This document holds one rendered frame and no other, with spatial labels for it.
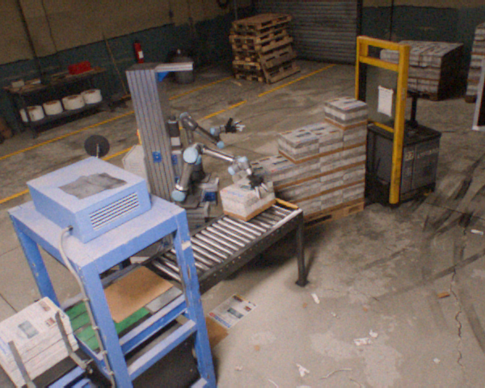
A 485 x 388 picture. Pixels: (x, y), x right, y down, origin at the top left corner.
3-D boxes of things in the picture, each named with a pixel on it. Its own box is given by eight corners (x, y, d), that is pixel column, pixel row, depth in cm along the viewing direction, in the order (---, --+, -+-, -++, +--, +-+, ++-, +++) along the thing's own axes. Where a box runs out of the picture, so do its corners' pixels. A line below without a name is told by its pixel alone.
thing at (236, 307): (236, 293, 431) (236, 292, 431) (258, 305, 413) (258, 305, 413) (207, 314, 409) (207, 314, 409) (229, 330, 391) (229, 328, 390)
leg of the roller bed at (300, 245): (301, 280, 439) (298, 220, 406) (305, 282, 435) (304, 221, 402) (297, 282, 435) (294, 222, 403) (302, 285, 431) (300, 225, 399)
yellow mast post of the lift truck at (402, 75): (386, 200, 532) (397, 45, 448) (393, 198, 534) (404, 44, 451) (392, 204, 524) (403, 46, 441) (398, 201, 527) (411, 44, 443)
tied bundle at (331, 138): (301, 146, 510) (301, 127, 499) (324, 140, 519) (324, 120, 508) (319, 158, 479) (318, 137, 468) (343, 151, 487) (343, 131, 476)
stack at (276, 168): (238, 231, 523) (229, 166, 483) (325, 203, 559) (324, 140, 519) (252, 248, 491) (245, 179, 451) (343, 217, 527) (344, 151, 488)
